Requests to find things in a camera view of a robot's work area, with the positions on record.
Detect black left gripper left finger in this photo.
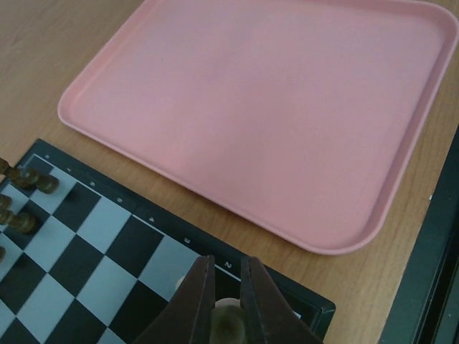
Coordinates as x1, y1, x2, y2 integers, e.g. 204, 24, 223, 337
134, 256, 215, 343

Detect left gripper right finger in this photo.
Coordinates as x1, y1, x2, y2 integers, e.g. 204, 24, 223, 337
240, 256, 322, 343

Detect dark chess piece row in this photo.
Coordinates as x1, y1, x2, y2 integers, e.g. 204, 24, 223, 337
1, 157, 62, 249

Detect black white chessboard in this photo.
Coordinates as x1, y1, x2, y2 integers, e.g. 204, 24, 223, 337
1, 140, 336, 343

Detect pink tray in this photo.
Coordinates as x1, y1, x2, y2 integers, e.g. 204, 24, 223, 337
57, 1, 458, 255

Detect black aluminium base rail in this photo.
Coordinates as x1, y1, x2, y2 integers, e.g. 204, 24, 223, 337
379, 137, 458, 343

